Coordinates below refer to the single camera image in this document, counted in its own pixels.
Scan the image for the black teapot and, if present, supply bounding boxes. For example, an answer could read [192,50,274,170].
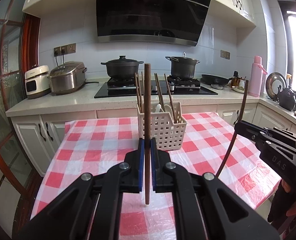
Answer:
[277,85,295,111]

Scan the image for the wall switch plate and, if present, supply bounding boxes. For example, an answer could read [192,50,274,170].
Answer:
[220,50,230,60]

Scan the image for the pink white checkered tablecloth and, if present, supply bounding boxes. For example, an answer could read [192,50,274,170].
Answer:
[30,112,282,240]

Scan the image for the black frying pan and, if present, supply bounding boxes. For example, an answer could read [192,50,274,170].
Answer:
[201,74,231,86]

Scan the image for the person right hand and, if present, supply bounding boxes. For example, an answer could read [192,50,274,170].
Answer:
[266,179,296,233]

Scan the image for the red wooden glass door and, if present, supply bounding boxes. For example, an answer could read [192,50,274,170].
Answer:
[0,0,36,235]

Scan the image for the tall black stock pot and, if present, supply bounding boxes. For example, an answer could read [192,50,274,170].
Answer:
[165,53,200,80]

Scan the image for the small white ceramic spoon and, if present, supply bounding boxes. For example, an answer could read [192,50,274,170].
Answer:
[155,103,162,113]

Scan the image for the black casserole pot with lid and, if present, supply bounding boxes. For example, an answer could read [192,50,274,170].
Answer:
[101,55,144,80]

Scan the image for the wall power outlet strip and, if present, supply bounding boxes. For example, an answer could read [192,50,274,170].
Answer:
[53,43,76,57]

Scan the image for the black glass gas stove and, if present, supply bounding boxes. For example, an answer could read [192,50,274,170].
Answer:
[94,76,219,99]

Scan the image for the white lower cabinets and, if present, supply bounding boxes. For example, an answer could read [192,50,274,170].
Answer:
[10,102,296,178]

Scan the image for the white small cooker appliance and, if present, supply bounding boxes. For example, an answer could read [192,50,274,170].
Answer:
[25,65,51,99]

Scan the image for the condiment bottles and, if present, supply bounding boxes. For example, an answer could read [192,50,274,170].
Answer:
[230,71,245,88]

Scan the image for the white perforated utensil basket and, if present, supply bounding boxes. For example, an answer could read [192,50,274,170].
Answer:
[150,102,188,151]

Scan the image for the black range hood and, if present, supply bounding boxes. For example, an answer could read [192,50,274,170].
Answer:
[96,0,211,47]

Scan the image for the glass pot lid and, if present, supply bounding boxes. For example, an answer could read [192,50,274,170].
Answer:
[265,72,286,101]

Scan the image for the small metal dish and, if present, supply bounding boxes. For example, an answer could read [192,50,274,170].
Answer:
[211,84,224,90]

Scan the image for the pink thermos bottle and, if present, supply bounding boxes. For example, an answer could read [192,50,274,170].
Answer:
[248,56,267,97]

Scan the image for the large white ceramic spoon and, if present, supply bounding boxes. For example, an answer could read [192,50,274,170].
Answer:
[164,104,174,121]

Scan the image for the small plate with food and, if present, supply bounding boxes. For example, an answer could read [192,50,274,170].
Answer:
[232,87,244,94]

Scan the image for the silver rice cooker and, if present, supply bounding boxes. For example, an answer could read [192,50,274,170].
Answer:
[48,61,87,95]

